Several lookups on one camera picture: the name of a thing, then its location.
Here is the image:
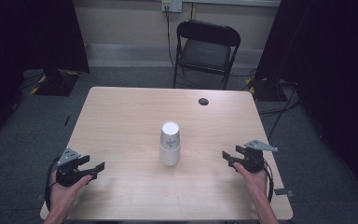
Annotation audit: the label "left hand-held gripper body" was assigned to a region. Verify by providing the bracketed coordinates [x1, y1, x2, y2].
[55, 147, 90, 188]

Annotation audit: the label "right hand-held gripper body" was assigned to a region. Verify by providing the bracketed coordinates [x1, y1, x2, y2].
[239, 139, 279, 174]

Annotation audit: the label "stack of white paper cups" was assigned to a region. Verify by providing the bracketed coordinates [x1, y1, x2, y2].
[158, 144, 182, 167]

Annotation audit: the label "white paper cup green print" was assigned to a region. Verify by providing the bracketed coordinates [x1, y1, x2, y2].
[159, 120, 181, 147]

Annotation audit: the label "person's right hand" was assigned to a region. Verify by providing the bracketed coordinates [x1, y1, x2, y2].
[232, 161, 269, 200]

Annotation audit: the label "person's left hand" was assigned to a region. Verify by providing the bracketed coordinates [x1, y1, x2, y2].
[48, 172, 93, 216]

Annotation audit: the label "grey tape piece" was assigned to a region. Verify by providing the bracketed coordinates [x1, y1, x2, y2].
[273, 188, 296, 199]

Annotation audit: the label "black stand base yellow tape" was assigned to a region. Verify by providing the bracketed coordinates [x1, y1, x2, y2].
[30, 68, 82, 97]
[245, 77, 289, 103]

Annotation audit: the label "black folding chair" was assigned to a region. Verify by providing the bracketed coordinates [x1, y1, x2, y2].
[172, 19, 241, 91]

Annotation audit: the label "black curtain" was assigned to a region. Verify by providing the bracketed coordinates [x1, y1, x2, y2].
[0, 0, 90, 147]
[255, 0, 358, 206]

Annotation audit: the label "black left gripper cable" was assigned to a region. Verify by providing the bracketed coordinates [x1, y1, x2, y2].
[44, 155, 62, 213]

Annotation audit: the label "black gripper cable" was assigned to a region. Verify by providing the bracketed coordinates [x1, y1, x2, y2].
[44, 155, 62, 213]
[262, 160, 276, 204]

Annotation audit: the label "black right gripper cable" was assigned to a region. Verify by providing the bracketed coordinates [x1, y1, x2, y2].
[262, 160, 276, 204]

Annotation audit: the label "black floor cables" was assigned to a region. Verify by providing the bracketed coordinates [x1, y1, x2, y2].
[257, 83, 303, 142]

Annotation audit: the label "black power cable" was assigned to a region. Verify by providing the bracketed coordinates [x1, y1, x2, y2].
[165, 6, 177, 68]

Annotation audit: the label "white wall power outlet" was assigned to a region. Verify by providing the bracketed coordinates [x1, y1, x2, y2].
[161, 0, 184, 14]

